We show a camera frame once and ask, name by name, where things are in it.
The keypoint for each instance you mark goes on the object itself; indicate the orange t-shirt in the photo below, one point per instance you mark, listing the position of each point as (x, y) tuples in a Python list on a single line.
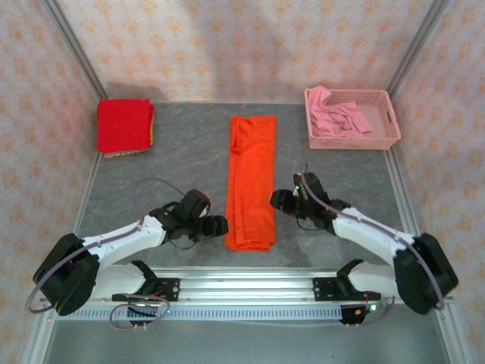
[(250, 182)]

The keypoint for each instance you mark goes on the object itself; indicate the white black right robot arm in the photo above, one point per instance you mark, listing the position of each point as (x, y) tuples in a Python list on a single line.
[(363, 227)]

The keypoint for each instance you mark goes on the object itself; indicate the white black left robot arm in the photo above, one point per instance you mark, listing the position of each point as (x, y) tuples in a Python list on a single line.
[(125, 239)]

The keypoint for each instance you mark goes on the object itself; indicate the pink t-shirt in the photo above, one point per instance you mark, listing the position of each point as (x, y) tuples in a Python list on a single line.
[(337, 117)]

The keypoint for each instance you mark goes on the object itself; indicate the folded red t-shirt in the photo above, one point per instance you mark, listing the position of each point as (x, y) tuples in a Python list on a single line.
[(123, 125)]

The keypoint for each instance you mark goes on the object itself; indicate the pink plastic basket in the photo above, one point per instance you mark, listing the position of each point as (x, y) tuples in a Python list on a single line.
[(382, 110)]

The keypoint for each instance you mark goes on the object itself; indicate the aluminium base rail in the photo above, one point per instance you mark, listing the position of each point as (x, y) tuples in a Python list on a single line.
[(246, 288)]

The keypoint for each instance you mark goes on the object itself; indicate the aluminium side rail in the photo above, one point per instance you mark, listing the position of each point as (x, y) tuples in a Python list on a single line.
[(399, 182), (81, 212)]

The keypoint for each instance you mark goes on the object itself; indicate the black controller board bracket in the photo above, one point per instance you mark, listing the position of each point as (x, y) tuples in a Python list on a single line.
[(356, 314), (142, 312)]

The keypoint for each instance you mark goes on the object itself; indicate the aluminium frame post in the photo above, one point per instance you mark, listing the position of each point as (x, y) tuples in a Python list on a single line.
[(420, 41), (71, 41)]

